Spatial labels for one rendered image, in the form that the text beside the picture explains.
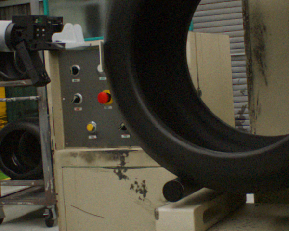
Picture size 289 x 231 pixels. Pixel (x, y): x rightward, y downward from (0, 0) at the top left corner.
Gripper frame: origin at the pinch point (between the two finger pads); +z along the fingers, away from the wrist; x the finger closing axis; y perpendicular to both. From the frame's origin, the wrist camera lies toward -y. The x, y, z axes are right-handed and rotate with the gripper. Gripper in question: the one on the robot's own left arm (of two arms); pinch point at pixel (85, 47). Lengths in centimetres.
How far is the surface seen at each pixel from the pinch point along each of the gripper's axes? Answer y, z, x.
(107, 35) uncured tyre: 2.7, 11.6, -10.7
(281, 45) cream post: 2.1, 38.3, 27.8
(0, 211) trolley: -139, -253, 290
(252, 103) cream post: -12.3, 31.8, 27.7
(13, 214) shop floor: -153, -268, 328
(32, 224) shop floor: -148, -224, 295
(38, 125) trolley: -66, -222, 297
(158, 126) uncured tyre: -14.8, 24.6, -12.4
